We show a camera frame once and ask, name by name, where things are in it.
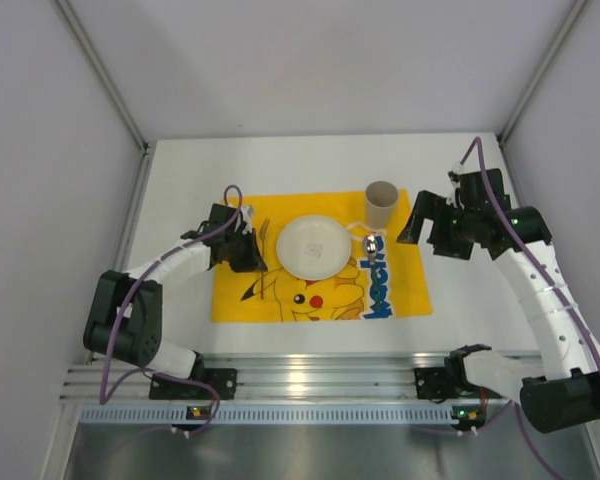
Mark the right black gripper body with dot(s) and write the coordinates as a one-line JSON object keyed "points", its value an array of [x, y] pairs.
{"points": [[443, 226]]}

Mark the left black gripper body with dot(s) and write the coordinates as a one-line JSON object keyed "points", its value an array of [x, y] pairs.
{"points": [[238, 248]]}

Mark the beige paper cup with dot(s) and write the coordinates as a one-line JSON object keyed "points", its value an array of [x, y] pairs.
{"points": [[381, 198]]}

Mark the metal spoon teal handle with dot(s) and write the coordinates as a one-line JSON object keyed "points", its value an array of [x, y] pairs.
{"points": [[371, 249]]}

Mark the white paper plate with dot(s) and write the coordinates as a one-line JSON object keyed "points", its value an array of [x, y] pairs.
{"points": [[313, 247]]}

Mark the yellow pikachu cloth placemat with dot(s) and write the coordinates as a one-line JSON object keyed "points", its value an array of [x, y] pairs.
{"points": [[347, 295]]}

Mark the perforated cable duct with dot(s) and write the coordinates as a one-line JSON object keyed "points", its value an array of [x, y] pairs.
{"points": [[385, 414]]}

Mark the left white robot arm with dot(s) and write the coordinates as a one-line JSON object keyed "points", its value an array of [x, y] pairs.
{"points": [[128, 312]]}

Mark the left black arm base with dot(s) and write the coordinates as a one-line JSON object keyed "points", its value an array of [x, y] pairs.
{"points": [[222, 380]]}

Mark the aluminium rail frame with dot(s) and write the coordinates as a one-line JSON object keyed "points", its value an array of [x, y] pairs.
{"points": [[281, 378]]}

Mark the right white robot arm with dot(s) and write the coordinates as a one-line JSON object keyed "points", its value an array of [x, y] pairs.
{"points": [[566, 392]]}

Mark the wooden fork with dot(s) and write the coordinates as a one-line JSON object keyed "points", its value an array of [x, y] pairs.
{"points": [[262, 237]]}

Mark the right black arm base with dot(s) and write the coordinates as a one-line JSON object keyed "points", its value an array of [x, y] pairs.
{"points": [[434, 384]]}

